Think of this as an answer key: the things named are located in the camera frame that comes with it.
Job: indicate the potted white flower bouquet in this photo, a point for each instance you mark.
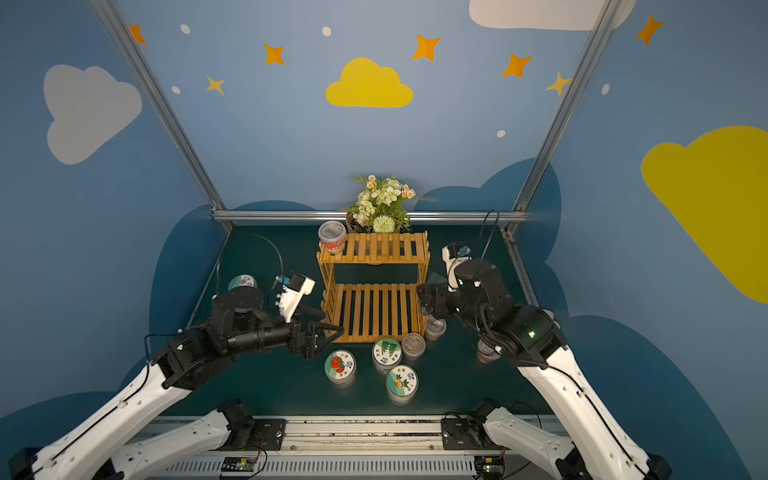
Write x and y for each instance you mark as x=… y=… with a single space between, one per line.
x=379 y=206

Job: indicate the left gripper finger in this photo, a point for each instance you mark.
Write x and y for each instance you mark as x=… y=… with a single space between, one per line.
x=329 y=329
x=324 y=349

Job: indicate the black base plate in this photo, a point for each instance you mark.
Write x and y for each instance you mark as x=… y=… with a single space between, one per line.
x=464 y=433
x=265 y=433

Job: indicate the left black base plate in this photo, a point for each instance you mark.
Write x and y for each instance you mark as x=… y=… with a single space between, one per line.
x=265 y=433

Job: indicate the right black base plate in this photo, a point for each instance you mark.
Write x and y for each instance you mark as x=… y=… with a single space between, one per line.
x=464 y=433

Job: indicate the wooden slatted shelf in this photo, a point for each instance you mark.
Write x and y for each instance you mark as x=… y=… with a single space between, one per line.
x=368 y=312

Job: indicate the right small circuit board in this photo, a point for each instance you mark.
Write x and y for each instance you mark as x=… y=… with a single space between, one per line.
x=489 y=468

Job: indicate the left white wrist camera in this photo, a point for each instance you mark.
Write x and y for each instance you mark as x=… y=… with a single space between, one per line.
x=292 y=290

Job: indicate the jar with pineapple lid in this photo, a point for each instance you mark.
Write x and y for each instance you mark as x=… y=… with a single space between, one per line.
x=401 y=384

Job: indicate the clear seed cup red base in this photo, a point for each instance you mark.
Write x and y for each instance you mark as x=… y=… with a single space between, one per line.
x=333 y=236

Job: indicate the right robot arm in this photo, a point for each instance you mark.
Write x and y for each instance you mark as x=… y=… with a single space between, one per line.
x=594 y=445

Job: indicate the small circuit board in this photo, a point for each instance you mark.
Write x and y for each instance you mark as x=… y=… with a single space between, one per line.
x=238 y=466
x=489 y=468

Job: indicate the jar with strawberry lid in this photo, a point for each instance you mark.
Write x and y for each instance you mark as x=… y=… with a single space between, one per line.
x=340 y=368

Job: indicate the clear seed cup near shelf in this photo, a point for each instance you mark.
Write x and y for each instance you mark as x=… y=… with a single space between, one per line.
x=413 y=346

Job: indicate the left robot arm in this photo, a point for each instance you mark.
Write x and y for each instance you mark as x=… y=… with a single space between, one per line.
x=101 y=447

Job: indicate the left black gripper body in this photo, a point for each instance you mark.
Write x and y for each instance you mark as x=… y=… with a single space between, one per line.
x=306 y=338

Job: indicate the clear seed cup orange base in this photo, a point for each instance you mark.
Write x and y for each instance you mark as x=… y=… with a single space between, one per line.
x=435 y=328

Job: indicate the jar with floral lid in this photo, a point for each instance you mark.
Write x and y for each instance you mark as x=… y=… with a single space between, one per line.
x=242 y=280

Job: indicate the jar with green tree lid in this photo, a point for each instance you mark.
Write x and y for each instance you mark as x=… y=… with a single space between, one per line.
x=386 y=354

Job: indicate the aluminium mounting rail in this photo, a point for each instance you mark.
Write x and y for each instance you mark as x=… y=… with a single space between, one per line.
x=384 y=446

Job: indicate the left small circuit board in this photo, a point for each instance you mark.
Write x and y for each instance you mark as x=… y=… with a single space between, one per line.
x=238 y=466

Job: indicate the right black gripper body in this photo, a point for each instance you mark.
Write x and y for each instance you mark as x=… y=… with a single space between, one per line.
x=437 y=300

